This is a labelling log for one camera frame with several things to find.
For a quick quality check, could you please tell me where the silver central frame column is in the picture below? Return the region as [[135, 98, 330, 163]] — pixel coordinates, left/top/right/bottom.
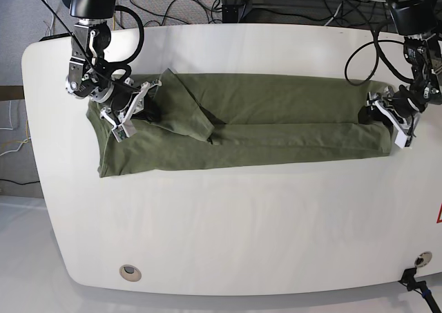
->
[[220, 0, 253, 23]]

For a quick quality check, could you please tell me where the right table grommet hole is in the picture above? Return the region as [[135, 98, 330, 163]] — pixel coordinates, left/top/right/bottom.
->
[[414, 251, 432, 268]]

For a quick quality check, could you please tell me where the olive green T-shirt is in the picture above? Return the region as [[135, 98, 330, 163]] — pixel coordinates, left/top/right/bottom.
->
[[86, 70, 392, 178]]

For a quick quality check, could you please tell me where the red warning triangle sticker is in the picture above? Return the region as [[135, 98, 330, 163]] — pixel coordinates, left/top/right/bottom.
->
[[436, 205, 442, 224]]

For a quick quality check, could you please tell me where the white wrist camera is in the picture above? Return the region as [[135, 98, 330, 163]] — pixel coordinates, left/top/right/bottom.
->
[[394, 131, 413, 149], [111, 120, 137, 142]]

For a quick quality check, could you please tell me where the black clamp with cable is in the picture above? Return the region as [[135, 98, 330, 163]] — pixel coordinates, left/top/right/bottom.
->
[[399, 267, 441, 313]]

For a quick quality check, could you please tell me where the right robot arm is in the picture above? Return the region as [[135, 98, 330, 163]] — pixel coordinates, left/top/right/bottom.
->
[[66, 0, 162, 125]]

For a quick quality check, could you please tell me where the table grommet hole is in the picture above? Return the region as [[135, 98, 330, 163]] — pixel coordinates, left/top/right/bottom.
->
[[119, 265, 142, 283], [414, 251, 432, 268]]

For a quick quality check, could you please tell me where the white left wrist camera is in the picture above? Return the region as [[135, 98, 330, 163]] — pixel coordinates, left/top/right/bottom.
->
[[394, 131, 413, 149]]

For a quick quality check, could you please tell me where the left table grommet hole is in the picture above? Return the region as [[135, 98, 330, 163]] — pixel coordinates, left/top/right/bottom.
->
[[119, 265, 142, 283]]

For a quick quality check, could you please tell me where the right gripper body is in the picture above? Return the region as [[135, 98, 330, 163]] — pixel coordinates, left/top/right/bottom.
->
[[99, 79, 161, 126]]

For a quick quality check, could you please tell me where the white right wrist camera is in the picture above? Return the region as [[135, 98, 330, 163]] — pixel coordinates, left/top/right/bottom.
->
[[111, 120, 137, 142]]

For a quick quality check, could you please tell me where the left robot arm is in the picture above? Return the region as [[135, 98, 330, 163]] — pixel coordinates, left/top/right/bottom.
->
[[368, 0, 441, 140]]

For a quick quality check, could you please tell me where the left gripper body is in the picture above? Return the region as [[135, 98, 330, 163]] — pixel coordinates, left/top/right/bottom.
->
[[366, 86, 421, 135]]

